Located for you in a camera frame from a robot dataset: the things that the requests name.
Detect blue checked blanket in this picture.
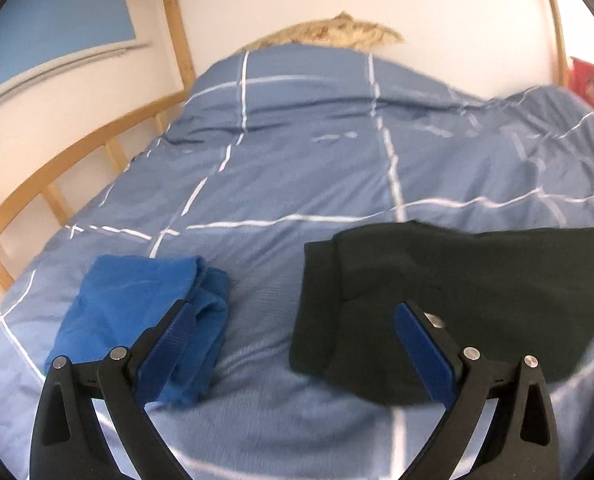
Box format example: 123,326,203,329
0,45,594,480

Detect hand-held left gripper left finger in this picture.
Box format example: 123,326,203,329
29,299,198,480

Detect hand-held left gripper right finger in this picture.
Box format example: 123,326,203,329
393,301,562,480

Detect black pants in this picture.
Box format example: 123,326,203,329
288,220,594,407

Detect patterned beige pillow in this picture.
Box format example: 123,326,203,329
247,10,404,52

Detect folded blue garment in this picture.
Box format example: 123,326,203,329
44,254,230,408

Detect blue window blind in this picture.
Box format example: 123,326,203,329
0,0,138,108

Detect wooden bunk bed frame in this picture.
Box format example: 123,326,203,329
0,0,570,291

